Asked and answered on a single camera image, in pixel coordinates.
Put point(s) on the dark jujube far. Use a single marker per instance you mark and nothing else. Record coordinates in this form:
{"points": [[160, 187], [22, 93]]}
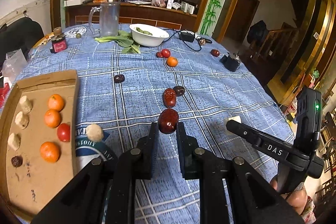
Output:
{"points": [[119, 78]]}

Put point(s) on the green leafy vegetable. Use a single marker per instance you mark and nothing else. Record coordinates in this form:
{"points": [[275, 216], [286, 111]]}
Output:
{"points": [[123, 39]]}

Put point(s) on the dark purple plum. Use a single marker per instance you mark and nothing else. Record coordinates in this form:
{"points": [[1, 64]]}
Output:
{"points": [[179, 90]]}

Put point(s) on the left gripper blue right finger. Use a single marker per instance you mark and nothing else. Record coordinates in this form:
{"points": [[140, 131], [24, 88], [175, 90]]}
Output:
{"points": [[186, 147]]}

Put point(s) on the red plastic bag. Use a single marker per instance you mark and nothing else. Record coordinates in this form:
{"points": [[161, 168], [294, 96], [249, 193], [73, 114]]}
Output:
{"points": [[3, 93]]}

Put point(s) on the brown cardboard tray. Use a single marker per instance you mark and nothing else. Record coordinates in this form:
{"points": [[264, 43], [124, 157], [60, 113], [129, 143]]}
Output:
{"points": [[26, 190]]}

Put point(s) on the red cherry tomato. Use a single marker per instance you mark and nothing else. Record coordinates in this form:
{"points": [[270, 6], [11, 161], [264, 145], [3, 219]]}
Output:
{"points": [[64, 132]]}

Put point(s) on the far red tomato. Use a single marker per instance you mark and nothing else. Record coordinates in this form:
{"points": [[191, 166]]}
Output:
{"points": [[165, 53]]}

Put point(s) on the large red jujube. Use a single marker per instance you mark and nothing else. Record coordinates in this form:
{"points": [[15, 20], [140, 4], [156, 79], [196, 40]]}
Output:
{"points": [[169, 97]]}

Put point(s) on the black power adapter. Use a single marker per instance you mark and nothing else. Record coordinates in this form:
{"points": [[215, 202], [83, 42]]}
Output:
{"points": [[187, 36]]}

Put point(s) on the white plastic basin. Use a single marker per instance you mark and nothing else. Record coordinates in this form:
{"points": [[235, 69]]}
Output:
{"points": [[147, 35]]}

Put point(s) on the small far red fruit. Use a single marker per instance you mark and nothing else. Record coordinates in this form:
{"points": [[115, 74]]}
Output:
{"points": [[159, 55]]}

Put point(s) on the red labelled jar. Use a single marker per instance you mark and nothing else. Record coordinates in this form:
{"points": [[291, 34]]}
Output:
{"points": [[58, 42]]}

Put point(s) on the operator right hand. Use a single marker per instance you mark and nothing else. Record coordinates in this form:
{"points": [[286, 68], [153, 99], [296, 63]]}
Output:
{"points": [[297, 199]]}

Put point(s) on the clear plastic pitcher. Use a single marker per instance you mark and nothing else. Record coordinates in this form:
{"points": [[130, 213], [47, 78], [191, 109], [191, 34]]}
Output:
{"points": [[109, 13]]}

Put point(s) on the black sofa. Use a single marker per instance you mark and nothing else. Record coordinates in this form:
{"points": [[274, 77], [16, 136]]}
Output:
{"points": [[21, 34]]}

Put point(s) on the blue plaid tablecloth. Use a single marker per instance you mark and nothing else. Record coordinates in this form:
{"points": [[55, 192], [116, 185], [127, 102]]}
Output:
{"points": [[126, 110]]}

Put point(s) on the clear plastic bag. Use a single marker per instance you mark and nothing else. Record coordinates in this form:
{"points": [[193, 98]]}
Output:
{"points": [[14, 63]]}

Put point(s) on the round peeled sugarcane chunk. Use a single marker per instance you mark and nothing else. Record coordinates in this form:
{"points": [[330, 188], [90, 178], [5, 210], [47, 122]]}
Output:
{"points": [[14, 141]]}

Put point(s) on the beige sugarcane chunk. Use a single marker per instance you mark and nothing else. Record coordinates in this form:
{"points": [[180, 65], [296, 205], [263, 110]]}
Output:
{"points": [[22, 120], [25, 104]]}

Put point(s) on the white sugarcane block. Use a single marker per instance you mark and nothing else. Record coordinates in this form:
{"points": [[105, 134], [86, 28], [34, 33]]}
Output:
{"points": [[235, 118]]}

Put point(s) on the black clip device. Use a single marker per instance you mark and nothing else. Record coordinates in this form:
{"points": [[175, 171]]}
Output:
{"points": [[231, 61]]}

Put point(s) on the orange tangerine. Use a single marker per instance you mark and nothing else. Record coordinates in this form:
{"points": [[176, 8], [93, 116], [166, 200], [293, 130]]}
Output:
{"points": [[52, 118], [56, 102], [49, 151]]}

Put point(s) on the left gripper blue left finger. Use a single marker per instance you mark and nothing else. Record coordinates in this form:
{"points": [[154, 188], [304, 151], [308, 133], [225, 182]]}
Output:
{"points": [[148, 157]]}

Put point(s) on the small sugarcane chunk near tray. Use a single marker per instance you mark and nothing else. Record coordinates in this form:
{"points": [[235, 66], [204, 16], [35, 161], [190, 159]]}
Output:
{"points": [[94, 132]]}

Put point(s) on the small far tangerine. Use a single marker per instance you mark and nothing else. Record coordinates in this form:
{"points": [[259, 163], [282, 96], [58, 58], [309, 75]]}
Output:
{"points": [[172, 61]]}

